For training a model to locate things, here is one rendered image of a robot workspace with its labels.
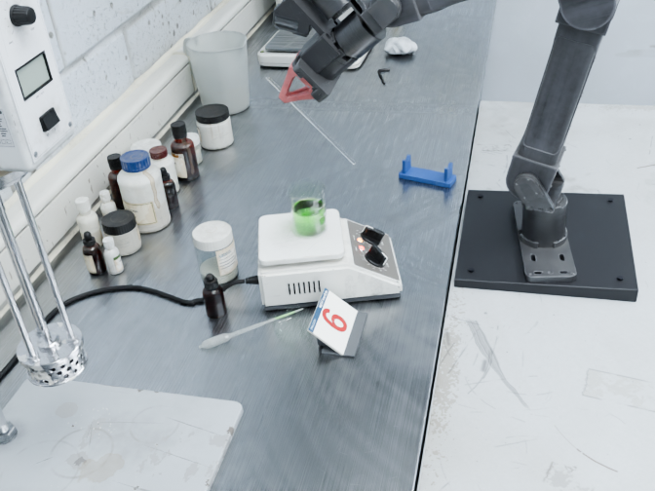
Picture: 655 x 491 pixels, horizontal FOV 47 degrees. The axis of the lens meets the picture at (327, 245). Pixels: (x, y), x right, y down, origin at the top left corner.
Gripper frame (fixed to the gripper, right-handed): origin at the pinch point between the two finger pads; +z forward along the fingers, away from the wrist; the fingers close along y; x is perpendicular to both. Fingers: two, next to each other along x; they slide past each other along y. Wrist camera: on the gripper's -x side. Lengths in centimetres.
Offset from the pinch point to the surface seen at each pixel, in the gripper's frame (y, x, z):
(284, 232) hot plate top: 20.6, 11.0, 2.5
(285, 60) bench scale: -59, 4, 36
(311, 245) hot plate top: 22.8, 14.0, -1.4
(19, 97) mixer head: 54, -23, -22
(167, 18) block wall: -43, -22, 39
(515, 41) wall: -124, 56, 16
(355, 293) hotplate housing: 24.8, 23.1, -1.9
